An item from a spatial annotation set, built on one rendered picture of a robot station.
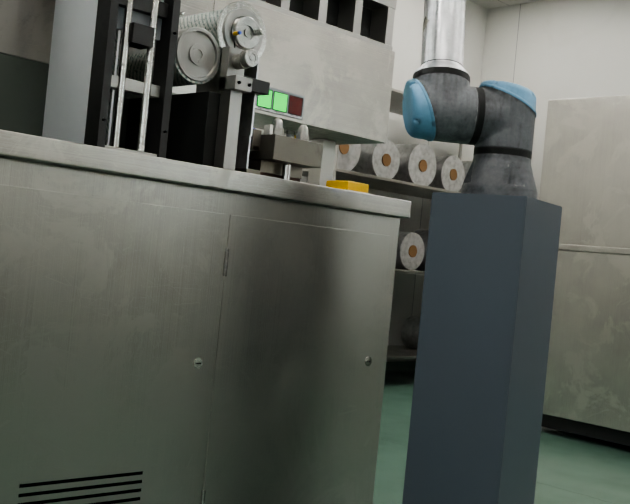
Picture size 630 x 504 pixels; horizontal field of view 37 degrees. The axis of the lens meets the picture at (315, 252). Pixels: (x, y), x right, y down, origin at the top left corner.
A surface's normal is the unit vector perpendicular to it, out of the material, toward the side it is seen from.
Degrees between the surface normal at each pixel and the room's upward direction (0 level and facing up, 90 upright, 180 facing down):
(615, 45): 90
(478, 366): 90
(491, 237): 90
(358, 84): 90
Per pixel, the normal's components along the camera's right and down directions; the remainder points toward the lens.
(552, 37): -0.71, -0.07
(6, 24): 0.69, 0.06
